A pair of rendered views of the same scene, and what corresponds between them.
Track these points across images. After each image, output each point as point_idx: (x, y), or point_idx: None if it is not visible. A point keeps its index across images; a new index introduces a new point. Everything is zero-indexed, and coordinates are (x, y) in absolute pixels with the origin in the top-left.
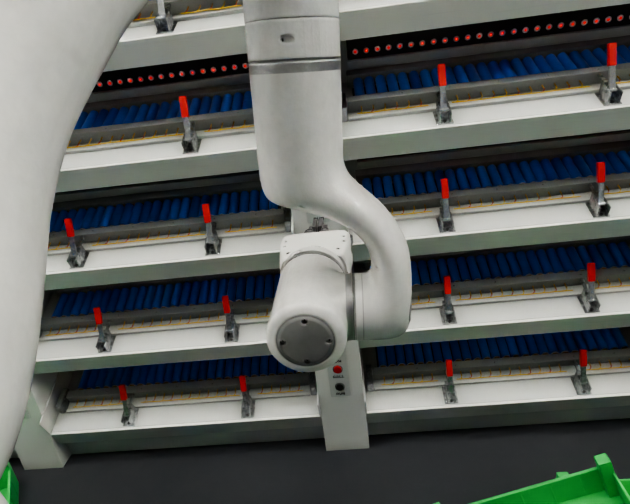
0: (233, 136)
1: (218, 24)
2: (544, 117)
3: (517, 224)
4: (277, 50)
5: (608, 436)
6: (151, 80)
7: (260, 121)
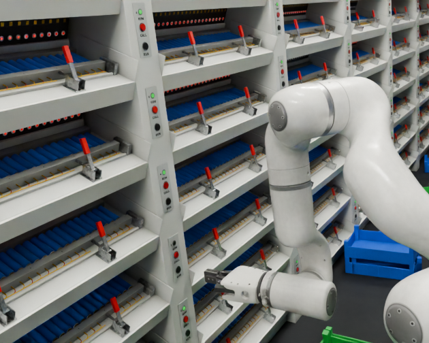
0: (122, 240)
1: (122, 167)
2: (245, 184)
3: (242, 241)
4: (306, 178)
5: (285, 339)
6: None
7: (297, 209)
